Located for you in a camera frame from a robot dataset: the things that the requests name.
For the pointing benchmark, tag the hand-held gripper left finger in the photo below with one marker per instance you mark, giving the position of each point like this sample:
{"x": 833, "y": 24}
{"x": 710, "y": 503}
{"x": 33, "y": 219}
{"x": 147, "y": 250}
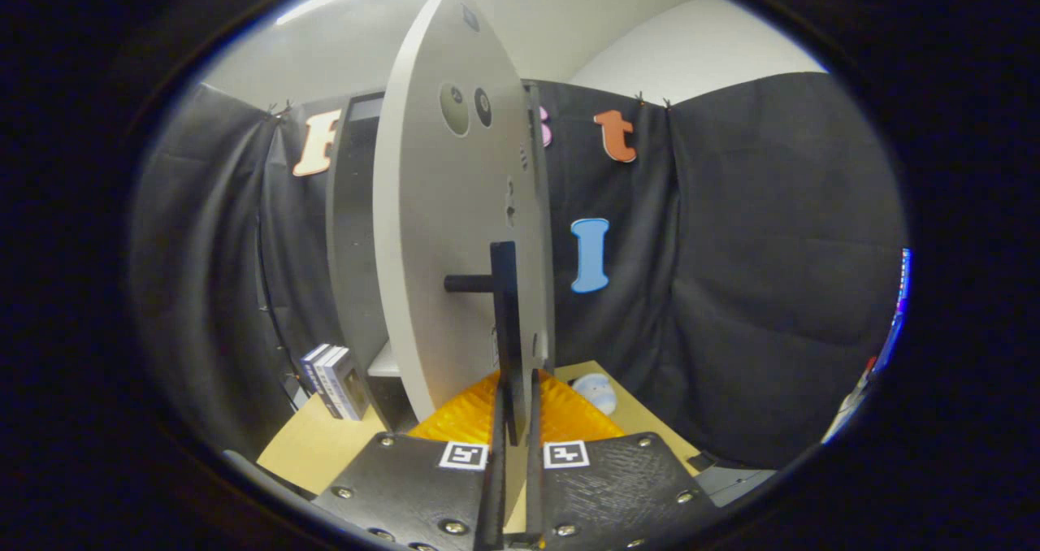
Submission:
{"x": 494, "y": 486}

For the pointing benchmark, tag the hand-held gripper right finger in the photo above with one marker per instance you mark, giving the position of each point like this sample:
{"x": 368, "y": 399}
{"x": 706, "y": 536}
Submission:
{"x": 534, "y": 486}

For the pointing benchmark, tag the white and blue tube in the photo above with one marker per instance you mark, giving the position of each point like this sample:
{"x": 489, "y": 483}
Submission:
{"x": 595, "y": 392}

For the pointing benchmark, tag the white cabinet door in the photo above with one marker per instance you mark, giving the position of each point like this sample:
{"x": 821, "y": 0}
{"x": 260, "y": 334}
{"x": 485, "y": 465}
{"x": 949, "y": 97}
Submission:
{"x": 439, "y": 210}

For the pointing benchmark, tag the grey cabinet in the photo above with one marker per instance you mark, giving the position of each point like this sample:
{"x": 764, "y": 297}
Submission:
{"x": 353, "y": 250}

